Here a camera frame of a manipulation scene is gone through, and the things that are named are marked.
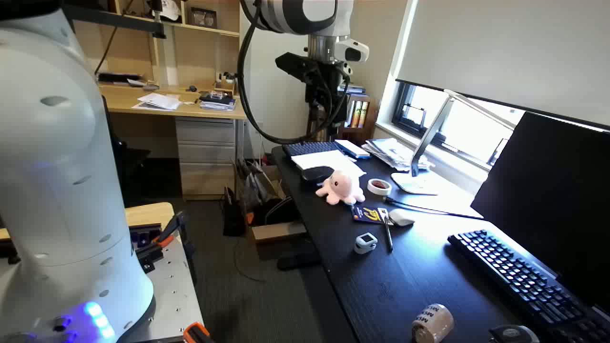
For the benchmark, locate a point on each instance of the grey metal base plate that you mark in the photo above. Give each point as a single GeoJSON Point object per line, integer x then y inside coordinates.
{"type": "Point", "coordinates": [173, 291]}

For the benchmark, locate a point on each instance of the dark books pile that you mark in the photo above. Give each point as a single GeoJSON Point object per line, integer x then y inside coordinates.
{"type": "Point", "coordinates": [216, 99]}

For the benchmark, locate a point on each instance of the dark round mouse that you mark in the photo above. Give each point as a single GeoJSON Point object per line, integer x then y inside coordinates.
{"type": "Point", "coordinates": [514, 333]}

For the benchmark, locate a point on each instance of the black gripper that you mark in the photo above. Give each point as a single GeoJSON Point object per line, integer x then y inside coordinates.
{"type": "Point", "coordinates": [323, 78]}

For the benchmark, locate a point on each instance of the pink octopus plush toy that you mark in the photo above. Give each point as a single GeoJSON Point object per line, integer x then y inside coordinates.
{"type": "Point", "coordinates": [344, 187]}

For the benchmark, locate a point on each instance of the brown cardboard box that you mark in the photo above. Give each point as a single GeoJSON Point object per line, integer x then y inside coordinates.
{"type": "Point", "coordinates": [279, 231]}

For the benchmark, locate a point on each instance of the orange black clamp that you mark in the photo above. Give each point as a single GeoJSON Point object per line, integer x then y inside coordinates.
{"type": "Point", "coordinates": [163, 238]}

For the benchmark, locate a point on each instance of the white roller window blind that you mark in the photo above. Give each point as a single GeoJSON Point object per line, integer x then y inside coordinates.
{"type": "Point", "coordinates": [508, 49]}

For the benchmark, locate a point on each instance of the wooden wall shelf unit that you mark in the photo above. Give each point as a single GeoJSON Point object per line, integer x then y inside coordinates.
{"type": "Point", "coordinates": [192, 49]}

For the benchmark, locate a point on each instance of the beige ribbed cylinder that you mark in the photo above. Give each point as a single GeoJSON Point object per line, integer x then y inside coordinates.
{"type": "Point", "coordinates": [434, 324]}

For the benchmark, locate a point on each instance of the black bag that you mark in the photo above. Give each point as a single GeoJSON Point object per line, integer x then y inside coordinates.
{"type": "Point", "coordinates": [258, 192]}

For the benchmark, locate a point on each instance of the blue yellow packet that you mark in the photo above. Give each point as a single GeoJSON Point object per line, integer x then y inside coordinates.
{"type": "Point", "coordinates": [367, 213]}

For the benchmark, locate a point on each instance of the dark picture frame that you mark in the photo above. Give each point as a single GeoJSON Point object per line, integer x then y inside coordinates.
{"type": "Point", "coordinates": [203, 15]}

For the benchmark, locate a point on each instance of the white blue remote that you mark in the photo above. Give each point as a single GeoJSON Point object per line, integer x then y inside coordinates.
{"type": "Point", "coordinates": [354, 149]}

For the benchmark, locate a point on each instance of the black computer mouse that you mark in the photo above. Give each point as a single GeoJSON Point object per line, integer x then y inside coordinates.
{"type": "Point", "coordinates": [317, 173]}

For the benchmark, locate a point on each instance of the black computer monitor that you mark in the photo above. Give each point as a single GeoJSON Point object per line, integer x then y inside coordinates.
{"type": "Point", "coordinates": [554, 196]}

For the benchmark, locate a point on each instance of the white papers pile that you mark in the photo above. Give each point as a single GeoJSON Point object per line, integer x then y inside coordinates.
{"type": "Point", "coordinates": [157, 101]}

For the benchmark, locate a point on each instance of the small white oval object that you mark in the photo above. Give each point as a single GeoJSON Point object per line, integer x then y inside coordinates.
{"type": "Point", "coordinates": [401, 217]}

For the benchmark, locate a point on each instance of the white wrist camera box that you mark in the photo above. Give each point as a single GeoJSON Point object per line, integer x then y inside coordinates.
{"type": "Point", "coordinates": [354, 49]}

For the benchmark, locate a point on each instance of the black keyboard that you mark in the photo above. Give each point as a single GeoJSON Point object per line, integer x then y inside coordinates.
{"type": "Point", "coordinates": [527, 278]}

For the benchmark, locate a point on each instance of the dark wooden bookshelf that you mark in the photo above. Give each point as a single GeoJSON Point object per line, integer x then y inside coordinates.
{"type": "Point", "coordinates": [359, 116]}

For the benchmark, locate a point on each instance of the stack of books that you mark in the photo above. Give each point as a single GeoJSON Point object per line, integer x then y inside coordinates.
{"type": "Point", "coordinates": [390, 152]}

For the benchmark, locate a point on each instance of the silver monitor stand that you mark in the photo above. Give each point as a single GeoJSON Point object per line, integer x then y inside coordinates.
{"type": "Point", "coordinates": [424, 143]}

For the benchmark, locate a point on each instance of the white tape roll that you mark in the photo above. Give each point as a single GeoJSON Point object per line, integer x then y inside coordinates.
{"type": "Point", "coordinates": [380, 187]}

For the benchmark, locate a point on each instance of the grey drawer cabinet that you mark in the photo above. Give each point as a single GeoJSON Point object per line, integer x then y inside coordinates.
{"type": "Point", "coordinates": [207, 154]}

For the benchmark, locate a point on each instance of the light wooden desk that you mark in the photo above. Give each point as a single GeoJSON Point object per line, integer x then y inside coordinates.
{"type": "Point", "coordinates": [178, 112]}

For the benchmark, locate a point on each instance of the white paper sheets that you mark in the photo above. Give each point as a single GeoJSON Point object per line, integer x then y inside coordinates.
{"type": "Point", "coordinates": [331, 158]}

